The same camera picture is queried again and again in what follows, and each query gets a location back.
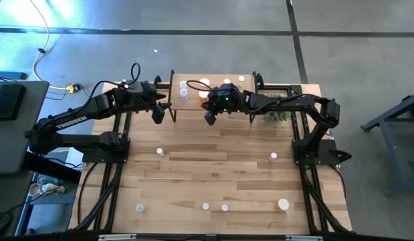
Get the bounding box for blue-grey metal cart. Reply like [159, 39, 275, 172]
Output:
[360, 90, 414, 197]

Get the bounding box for white floor cable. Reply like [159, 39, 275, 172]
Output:
[28, 0, 70, 91]

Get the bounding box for black case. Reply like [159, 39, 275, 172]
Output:
[0, 83, 27, 123]

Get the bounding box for blue power strip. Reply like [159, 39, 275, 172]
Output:
[0, 70, 29, 81]

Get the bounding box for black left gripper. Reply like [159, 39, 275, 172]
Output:
[139, 82, 173, 113]

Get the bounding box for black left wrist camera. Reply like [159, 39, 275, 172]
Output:
[151, 105, 166, 125]

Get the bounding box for black aluminium table frame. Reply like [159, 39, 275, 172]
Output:
[68, 80, 354, 241]

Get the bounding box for black diagonal beam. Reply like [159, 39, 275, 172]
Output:
[21, 152, 83, 184]

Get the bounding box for black right camera cable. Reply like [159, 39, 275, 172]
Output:
[185, 79, 214, 93]

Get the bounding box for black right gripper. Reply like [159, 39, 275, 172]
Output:
[202, 83, 243, 114]

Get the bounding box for grey desk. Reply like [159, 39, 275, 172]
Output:
[0, 80, 51, 175]

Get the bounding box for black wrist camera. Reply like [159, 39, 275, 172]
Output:
[151, 105, 166, 125]
[203, 111, 218, 127]

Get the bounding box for black camera cable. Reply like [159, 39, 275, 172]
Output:
[76, 62, 142, 111]
[185, 79, 214, 93]

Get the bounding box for silver metal bracket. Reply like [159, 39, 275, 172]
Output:
[98, 234, 138, 241]
[286, 234, 324, 241]

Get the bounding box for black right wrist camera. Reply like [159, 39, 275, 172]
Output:
[203, 111, 218, 127]

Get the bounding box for wooden shelf black frame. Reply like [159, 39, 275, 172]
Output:
[168, 69, 259, 125]

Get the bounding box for black left camera cable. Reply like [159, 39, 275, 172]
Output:
[76, 62, 142, 111]

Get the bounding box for green succulent in grey pot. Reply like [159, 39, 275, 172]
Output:
[263, 92, 293, 123]

